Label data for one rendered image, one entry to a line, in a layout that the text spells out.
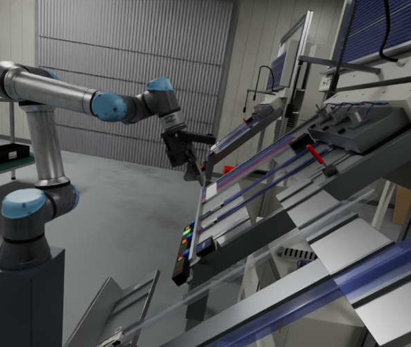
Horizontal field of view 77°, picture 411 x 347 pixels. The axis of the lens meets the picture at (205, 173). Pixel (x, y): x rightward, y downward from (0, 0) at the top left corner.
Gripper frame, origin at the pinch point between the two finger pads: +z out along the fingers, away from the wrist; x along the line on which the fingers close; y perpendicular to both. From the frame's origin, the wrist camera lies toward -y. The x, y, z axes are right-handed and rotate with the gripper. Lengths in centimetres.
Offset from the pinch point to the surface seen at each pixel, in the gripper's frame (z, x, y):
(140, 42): -156, -356, 64
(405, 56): -16, 5, -65
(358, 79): -13, -17, -63
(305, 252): 43, -10, -27
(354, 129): -3.2, 12.2, -44.9
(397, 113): -4, 17, -53
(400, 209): 199, -268, -209
